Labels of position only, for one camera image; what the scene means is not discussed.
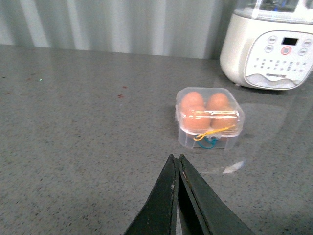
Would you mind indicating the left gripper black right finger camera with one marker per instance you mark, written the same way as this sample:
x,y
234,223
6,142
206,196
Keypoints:
x,y
201,211

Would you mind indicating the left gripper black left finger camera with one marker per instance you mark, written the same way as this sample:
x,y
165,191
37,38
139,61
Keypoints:
x,y
159,213

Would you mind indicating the clear plastic egg box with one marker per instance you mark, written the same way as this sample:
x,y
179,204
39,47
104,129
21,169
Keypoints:
x,y
226,139

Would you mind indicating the brown egg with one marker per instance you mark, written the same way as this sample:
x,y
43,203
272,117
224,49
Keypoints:
x,y
190,100
196,118
217,101
223,117

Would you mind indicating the teal rubber band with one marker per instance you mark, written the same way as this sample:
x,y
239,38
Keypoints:
x,y
207,143

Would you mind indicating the yellow rubber band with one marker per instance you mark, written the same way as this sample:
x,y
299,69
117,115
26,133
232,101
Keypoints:
x,y
199,137

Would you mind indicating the white Joyoung blender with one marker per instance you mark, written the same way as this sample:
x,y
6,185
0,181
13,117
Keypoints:
x,y
269,44

